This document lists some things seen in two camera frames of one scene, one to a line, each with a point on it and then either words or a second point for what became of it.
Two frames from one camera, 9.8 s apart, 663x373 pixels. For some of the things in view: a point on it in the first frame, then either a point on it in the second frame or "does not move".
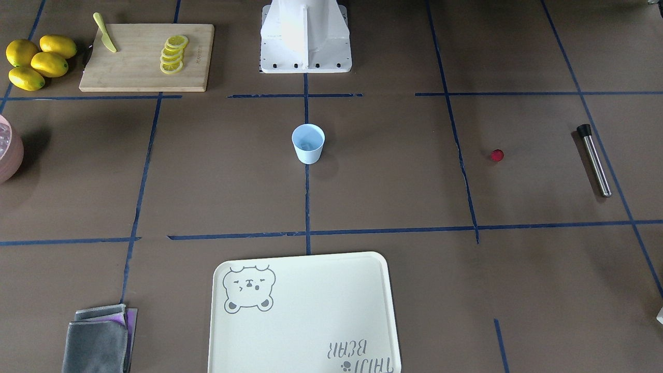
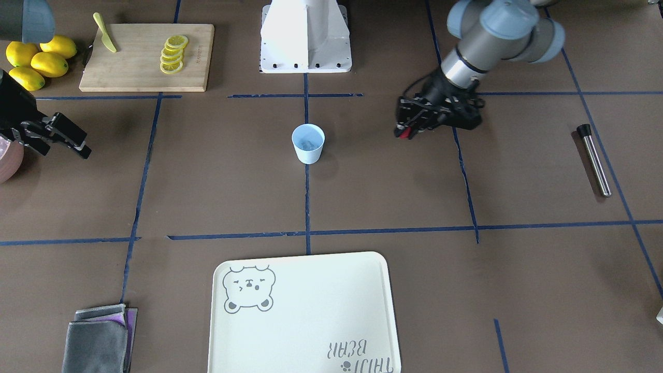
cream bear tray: [325, 313] does not move
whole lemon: [26, 79] does not move
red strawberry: [497, 155] → [406, 132]
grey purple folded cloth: [100, 340] does not move
